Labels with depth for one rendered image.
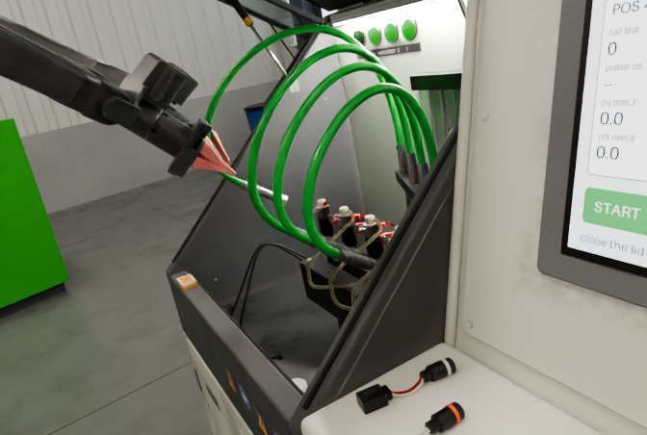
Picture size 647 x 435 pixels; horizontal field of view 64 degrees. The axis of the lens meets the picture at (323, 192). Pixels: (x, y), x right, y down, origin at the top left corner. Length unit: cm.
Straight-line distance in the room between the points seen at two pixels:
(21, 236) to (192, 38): 455
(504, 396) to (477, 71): 37
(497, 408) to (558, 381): 7
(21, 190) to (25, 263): 51
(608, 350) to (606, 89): 24
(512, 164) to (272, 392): 43
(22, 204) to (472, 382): 373
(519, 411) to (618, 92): 33
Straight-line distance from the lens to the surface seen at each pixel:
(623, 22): 54
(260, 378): 78
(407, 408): 62
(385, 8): 111
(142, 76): 86
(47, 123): 733
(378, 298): 64
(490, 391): 64
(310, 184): 67
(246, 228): 126
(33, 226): 416
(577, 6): 57
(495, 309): 65
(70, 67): 78
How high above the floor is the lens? 138
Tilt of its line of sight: 16 degrees down
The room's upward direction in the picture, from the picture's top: 11 degrees counter-clockwise
